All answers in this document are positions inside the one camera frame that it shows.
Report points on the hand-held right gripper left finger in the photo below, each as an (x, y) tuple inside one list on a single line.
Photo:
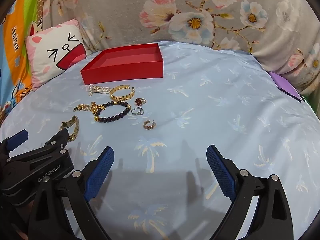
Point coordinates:
[(100, 172)]

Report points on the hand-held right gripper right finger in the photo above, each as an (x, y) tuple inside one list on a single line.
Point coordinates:
[(222, 172)]

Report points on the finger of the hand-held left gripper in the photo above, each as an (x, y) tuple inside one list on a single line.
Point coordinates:
[(58, 137), (17, 138)]

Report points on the gold wristwatch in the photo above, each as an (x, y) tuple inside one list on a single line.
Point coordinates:
[(75, 130)]

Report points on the rose gold ear cuff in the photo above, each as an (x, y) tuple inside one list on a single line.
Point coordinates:
[(147, 127)]

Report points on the red cardboard box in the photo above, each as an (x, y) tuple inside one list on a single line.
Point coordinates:
[(125, 71)]

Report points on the gold flower brooch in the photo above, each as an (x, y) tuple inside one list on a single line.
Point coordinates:
[(95, 107)]

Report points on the light blue palm-print bedsheet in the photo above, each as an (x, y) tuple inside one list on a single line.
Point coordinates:
[(200, 105)]

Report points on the cat face pillow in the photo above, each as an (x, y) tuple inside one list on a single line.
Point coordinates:
[(50, 55)]

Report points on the colourful cartoon printed cloth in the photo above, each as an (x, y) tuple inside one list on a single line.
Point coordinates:
[(15, 55)]

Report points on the purple flat box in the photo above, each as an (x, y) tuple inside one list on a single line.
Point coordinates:
[(285, 85)]

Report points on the green cloth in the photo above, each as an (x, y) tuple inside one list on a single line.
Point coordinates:
[(308, 102)]

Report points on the grey floral blanket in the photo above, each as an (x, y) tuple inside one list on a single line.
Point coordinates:
[(125, 12)]

